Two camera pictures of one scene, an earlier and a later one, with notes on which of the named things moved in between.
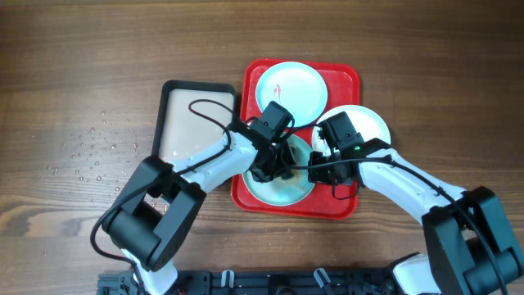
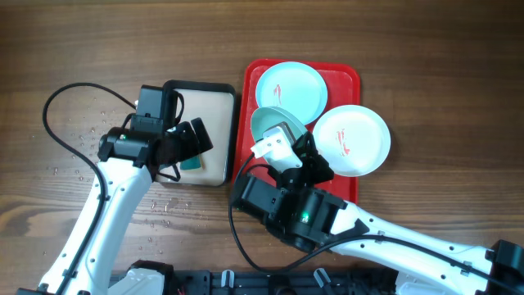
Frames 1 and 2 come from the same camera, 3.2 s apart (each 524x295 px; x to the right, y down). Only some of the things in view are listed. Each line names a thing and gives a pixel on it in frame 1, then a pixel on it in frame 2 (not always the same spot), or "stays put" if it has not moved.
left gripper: [286, 159] → [191, 146]
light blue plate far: [297, 87] stays put
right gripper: [315, 176] → [304, 147]
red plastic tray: [343, 88] stays put
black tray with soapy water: [191, 116] stays put
